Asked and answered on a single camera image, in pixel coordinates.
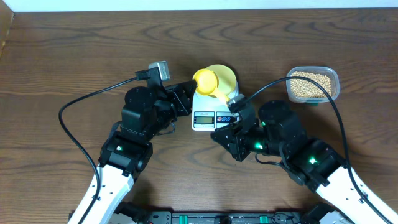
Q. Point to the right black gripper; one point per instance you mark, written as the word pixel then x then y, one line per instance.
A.
pixel 234 137

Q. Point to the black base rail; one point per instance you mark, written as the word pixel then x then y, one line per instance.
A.
pixel 129 213

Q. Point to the soybeans pile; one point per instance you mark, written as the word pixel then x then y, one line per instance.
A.
pixel 305 89

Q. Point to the yellow measuring scoop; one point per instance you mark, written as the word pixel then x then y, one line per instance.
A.
pixel 208 84

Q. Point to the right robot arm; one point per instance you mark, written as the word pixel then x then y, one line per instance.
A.
pixel 277 131

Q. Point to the white digital kitchen scale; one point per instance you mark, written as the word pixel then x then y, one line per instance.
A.
pixel 208 113

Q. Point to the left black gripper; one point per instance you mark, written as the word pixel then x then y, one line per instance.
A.
pixel 181 107

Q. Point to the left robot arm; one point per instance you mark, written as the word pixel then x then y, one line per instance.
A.
pixel 147 112

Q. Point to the pale yellow bowl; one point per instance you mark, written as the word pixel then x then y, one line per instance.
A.
pixel 227 82

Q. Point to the clear plastic container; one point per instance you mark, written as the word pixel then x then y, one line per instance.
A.
pixel 335 84

